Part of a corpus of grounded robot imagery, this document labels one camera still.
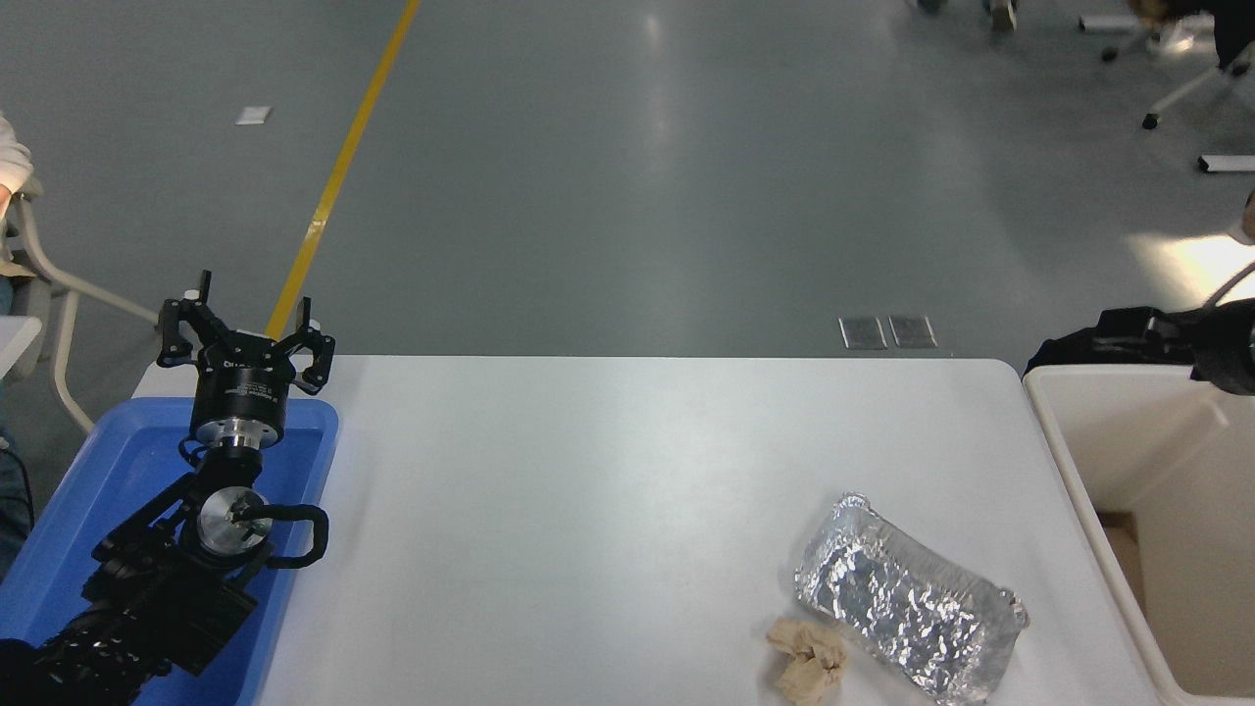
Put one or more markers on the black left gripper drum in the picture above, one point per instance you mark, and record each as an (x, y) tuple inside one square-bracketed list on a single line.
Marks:
[(242, 389)]

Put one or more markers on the blue plastic tray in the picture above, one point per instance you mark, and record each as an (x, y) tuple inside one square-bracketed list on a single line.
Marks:
[(108, 471)]

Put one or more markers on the white flat panel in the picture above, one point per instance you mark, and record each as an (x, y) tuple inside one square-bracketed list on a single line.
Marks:
[(18, 340)]

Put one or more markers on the yellow floor tape line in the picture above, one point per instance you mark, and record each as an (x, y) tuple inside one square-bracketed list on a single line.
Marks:
[(343, 167)]

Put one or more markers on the seated person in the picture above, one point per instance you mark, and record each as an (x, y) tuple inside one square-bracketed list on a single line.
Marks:
[(10, 162)]

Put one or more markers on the metal floor outlet plate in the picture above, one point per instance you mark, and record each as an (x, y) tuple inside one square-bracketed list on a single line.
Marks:
[(913, 331), (863, 332)]

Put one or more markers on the crumpled tan paper ball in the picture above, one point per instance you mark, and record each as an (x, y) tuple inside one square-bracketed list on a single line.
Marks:
[(806, 662)]

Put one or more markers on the crumpled foil tray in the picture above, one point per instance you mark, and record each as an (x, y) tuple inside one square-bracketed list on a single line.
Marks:
[(907, 598)]

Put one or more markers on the standing person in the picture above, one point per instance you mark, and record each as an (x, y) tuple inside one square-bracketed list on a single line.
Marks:
[(1002, 14)]

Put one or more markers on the white office chair base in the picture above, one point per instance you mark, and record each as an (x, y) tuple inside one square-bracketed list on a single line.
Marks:
[(1157, 25)]

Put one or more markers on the large pale bin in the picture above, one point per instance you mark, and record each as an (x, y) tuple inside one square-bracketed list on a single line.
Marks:
[(1191, 608)]

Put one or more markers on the white floor bar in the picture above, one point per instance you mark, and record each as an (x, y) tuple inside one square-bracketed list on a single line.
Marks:
[(1226, 164)]

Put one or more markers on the office chair with white base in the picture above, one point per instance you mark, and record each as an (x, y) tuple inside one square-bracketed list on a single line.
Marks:
[(1237, 34)]

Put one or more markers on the white chair frame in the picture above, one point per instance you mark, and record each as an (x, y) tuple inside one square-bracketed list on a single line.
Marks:
[(69, 294)]

